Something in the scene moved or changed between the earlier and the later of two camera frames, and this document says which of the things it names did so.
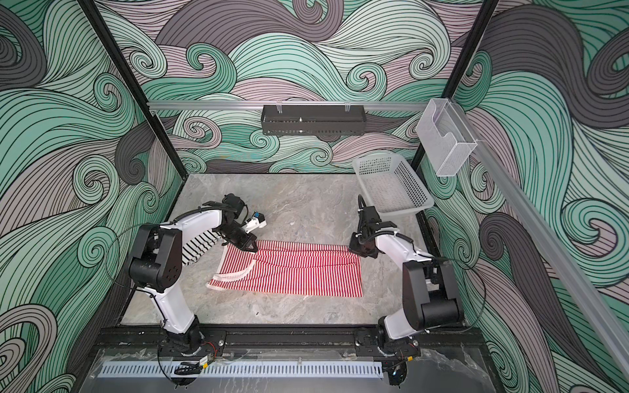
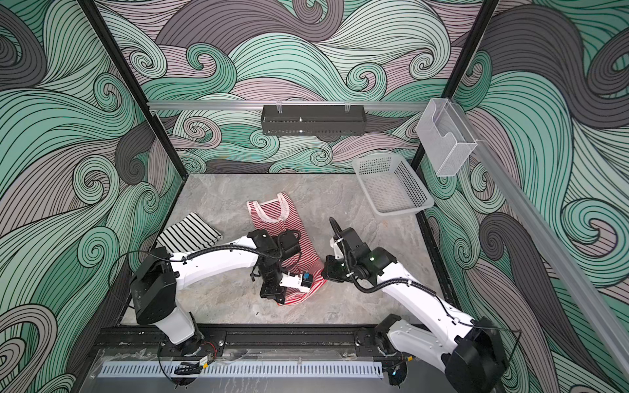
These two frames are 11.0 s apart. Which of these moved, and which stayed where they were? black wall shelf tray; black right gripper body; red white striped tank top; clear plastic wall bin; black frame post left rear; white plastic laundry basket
Moved: red white striped tank top; black right gripper body
Stayed: black frame post left rear; white plastic laundry basket; clear plastic wall bin; black wall shelf tray
